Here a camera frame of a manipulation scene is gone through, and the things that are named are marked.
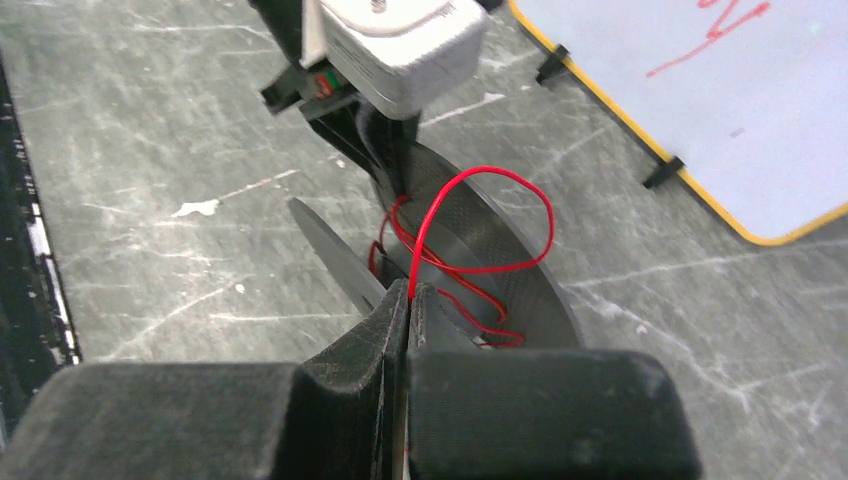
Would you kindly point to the black perforated cable spool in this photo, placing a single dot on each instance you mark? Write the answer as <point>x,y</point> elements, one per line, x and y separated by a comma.
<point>469,230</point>

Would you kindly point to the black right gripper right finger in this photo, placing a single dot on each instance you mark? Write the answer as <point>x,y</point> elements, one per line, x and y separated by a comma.
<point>528,413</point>

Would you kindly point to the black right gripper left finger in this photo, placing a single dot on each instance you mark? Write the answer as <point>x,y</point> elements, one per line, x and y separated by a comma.
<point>337,415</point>

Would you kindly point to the yellow framed whiteboard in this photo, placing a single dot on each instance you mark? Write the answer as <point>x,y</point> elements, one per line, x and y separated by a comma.
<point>750,97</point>

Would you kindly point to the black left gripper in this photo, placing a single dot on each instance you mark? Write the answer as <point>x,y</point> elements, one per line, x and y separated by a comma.
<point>334,109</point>

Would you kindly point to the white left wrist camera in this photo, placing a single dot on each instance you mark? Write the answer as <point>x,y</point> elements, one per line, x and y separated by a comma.
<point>400,55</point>

